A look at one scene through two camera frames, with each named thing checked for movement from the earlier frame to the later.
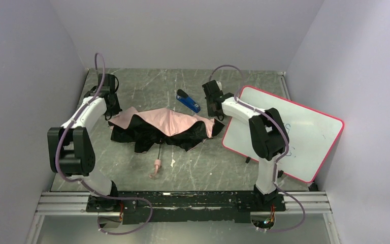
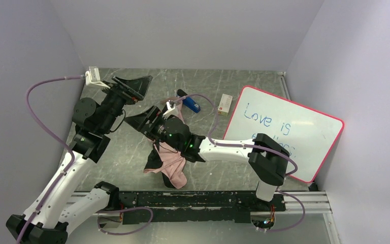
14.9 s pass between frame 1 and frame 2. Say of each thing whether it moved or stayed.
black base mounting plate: stayed
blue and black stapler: stayed
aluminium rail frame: stayed
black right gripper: moved
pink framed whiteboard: stayed
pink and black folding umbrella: moved
